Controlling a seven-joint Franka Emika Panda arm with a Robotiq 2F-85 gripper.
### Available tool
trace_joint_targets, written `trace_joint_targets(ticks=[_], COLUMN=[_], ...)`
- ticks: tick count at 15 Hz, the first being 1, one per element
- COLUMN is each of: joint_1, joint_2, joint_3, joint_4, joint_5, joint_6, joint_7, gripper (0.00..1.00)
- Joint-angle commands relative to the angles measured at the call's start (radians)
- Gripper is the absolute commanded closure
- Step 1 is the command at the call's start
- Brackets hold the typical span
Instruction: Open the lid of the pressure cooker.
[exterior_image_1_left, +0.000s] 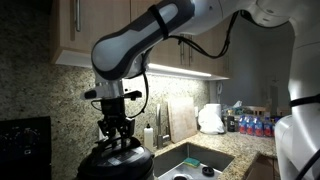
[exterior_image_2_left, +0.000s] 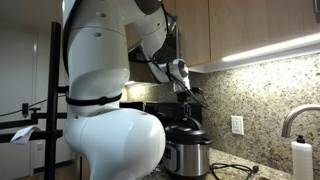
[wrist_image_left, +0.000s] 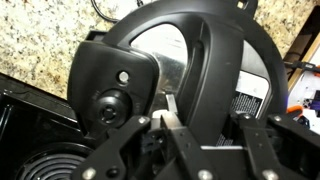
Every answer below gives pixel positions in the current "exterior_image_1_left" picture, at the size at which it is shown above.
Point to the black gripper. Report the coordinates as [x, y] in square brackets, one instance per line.
[115, 120]

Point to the black pressure cooker lid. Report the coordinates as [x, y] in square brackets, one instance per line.
[110, 161]

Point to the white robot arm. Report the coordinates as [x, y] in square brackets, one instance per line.
[116, 56]

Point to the white soap bottle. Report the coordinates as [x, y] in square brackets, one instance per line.
[148, 137]

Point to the curved steel faucet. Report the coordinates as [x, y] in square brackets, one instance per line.
[161, 139]

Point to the wooden cutting board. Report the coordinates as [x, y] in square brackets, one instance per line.
[182, 120]

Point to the stainless steel sink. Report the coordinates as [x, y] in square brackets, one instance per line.
[170, 166]

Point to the green yellow sponge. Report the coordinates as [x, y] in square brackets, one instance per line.
[191, 162]

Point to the under-cabinet light strip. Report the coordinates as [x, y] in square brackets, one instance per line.
[73, 58]

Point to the white plastic bag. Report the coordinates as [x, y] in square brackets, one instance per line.
[210, 122]

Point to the black sink strainer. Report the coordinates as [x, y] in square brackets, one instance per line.
[208, 171]

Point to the paper towel roll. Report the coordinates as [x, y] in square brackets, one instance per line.
[215, 108]

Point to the dark jar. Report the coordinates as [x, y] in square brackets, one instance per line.
[230, 124]

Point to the wooden upper cabinets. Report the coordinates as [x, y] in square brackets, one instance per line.
[77, 24]

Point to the red blue bottle pack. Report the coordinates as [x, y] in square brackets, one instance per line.
[255, 126]

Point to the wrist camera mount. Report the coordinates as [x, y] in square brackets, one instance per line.
[110, 90]

